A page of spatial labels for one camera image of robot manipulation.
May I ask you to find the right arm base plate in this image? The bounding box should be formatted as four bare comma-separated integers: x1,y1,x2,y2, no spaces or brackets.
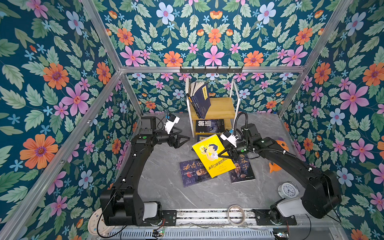
252,209,297,226

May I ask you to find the dark old man cover book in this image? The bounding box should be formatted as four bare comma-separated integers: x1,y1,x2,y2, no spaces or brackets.
229,155,256,184

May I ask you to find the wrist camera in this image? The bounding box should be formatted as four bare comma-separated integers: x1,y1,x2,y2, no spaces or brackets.
220,130,239,148
165,114,180,135

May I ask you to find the clear tape roll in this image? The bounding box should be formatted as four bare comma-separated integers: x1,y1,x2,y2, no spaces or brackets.
226,205,246,227

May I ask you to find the dark book leaning on shelf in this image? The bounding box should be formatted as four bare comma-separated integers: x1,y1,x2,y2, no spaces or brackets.
185,79,194,117

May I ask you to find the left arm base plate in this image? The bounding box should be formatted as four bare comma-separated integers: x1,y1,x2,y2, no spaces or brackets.
162,210,178,227

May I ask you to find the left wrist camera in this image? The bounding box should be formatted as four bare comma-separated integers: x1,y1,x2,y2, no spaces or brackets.
165,114,180,135

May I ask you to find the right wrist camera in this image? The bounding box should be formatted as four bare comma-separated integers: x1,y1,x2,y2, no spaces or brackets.
220,130,239,148

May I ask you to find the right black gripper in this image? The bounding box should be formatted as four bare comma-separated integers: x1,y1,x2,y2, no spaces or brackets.
217,141,253,162

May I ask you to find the orange shark plush toy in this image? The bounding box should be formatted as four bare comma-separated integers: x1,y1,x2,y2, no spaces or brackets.
268,137,290,174

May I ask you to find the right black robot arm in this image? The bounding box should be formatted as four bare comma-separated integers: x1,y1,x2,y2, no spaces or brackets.
218,124,342,225

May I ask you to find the navy book yellow label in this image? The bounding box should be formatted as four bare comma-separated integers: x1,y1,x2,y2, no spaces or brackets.
189,81,205,119

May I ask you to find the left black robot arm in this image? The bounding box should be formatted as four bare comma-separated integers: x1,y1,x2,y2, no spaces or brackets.
100,131,191,226

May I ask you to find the beige round wall clock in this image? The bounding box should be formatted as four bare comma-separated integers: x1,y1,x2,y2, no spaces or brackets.
88,208,115,237

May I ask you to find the white alarm clock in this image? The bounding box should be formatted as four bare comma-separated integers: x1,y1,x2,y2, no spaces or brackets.
278,182,300,199

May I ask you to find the yellow cartoon cover book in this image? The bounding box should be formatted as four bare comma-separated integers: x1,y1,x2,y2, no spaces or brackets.
192,134,236,178

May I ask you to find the black wolf cover book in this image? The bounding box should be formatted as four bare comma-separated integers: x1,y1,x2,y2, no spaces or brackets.
196,119,225,134

